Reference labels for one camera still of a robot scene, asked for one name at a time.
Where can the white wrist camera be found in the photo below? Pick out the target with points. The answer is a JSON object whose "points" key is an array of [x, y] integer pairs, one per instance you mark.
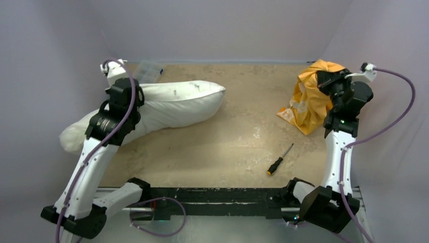
{"points": [[367, 73], [113, 71]]}

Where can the clear plastic organizer box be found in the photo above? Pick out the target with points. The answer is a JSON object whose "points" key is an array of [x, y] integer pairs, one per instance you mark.
{"points": [[148, 72]]}

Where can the white pillow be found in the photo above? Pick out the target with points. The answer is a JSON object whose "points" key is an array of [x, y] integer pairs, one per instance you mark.
{"points": [[176, 105]]}

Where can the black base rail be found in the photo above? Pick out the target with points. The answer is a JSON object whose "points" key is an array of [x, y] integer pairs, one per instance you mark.
{"points": [[270, 203]]}

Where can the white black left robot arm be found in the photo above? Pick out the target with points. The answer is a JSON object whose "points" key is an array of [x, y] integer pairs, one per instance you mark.
{"points": [[76, 213]]}

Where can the black orange screwdriver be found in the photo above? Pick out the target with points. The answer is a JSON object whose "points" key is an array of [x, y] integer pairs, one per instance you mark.
{"points": [[274, 166]]}

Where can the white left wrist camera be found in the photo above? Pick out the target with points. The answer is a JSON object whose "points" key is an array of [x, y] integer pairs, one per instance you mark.
{"points": [[113, 71]]}

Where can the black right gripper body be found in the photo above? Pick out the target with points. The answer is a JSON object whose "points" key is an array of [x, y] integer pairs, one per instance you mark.
{"points": [[331, 80]]}

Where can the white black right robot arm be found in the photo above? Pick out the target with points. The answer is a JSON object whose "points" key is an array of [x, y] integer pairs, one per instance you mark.
{"points": [[331, 205]]}

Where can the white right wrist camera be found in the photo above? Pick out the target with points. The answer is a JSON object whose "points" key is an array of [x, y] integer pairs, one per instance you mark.
{"points": [[367, 73]]}

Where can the orange Mickey Mouse pillowcase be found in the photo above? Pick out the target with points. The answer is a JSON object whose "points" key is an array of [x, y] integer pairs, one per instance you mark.
{"points": [[308, 106]]}

